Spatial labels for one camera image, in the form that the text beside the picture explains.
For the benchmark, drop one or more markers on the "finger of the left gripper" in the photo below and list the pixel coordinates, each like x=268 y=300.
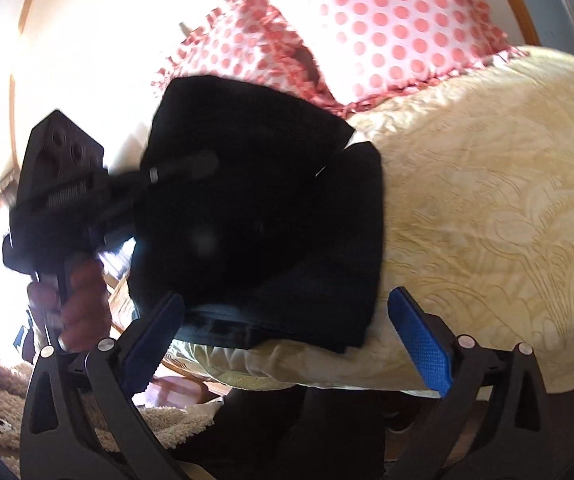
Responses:
x=192 y=167

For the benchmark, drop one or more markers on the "pink polka-dot pillow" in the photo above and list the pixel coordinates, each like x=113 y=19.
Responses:
x=250 y=41
x=365 y=49

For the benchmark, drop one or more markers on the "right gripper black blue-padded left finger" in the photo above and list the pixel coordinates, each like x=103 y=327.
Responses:
x=58 y=440

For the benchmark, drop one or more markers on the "right pink polka-dot pillow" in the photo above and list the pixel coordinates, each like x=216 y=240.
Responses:
x=365 y=49

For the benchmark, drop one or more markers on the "cream patterned bed cover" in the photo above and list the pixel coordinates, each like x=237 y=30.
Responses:
x=479 y=174

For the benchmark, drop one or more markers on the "left pink polka-dot pillow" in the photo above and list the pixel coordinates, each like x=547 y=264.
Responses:
x=250 y=41

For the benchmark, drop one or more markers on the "person's left hand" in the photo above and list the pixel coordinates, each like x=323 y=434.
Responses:
x=85 y=317

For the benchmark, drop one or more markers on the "black pants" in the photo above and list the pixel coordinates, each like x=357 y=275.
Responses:
x=284 y=242

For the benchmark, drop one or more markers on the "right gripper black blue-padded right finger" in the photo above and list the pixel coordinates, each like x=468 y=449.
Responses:
x=514 y=441

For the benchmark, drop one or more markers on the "beige fluffy rug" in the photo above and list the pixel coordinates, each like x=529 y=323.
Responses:
x=172 y=426

